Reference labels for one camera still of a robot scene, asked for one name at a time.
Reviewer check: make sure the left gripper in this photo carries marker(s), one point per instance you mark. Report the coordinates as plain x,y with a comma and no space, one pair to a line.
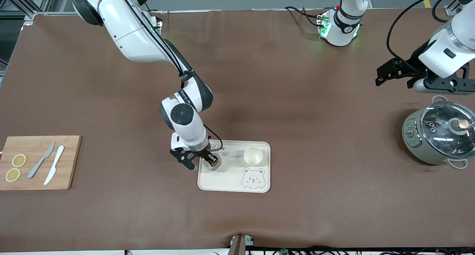
411,66

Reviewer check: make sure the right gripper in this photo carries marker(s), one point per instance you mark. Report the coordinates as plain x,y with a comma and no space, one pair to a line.
204,153

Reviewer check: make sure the white IKEA cup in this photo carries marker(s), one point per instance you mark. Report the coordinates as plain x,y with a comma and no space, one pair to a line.
212,167
253,156

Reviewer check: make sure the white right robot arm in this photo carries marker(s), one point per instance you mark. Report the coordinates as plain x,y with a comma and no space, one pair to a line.
130,32

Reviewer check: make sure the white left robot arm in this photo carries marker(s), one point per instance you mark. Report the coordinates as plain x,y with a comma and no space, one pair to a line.
341,32

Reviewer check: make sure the cream bear print tray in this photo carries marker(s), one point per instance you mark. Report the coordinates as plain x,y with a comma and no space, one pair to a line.
222,180

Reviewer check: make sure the glass pot lid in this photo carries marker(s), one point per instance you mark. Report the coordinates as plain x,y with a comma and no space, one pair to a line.
438,136

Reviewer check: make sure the grey electric cooking pot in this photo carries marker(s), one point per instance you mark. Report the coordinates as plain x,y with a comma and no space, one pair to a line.
415,143

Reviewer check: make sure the brown table mat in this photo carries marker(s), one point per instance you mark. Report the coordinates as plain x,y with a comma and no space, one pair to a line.
237,80

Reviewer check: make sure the green lit base connector box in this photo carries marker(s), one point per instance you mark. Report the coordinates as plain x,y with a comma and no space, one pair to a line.
159,22
323,26

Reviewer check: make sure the wooden cutting board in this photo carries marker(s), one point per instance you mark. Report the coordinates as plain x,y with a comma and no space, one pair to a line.
70,162

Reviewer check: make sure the white plastic knife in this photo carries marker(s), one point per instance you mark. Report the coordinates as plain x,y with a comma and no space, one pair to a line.
55,166

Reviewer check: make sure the grey plastic knife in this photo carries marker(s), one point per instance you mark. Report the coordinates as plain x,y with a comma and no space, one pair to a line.
41,161

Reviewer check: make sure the yellow lemon slice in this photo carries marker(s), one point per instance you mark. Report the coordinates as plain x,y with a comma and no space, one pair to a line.
19,160
13,175

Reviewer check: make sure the aluminium frame profile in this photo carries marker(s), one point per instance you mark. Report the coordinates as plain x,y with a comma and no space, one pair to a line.
451,10
22,4

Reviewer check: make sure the metal table clamp bracket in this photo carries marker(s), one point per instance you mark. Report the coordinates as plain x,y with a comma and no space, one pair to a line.
237,245

